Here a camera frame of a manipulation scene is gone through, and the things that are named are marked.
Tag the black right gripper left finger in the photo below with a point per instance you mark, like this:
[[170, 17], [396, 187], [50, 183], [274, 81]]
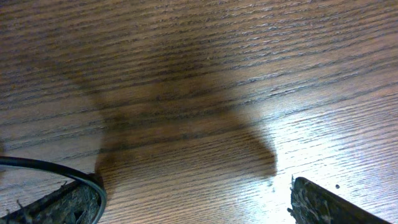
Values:
[[72, 203]]

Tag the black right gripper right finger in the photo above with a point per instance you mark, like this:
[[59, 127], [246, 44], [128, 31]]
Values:
[[313, 204]]

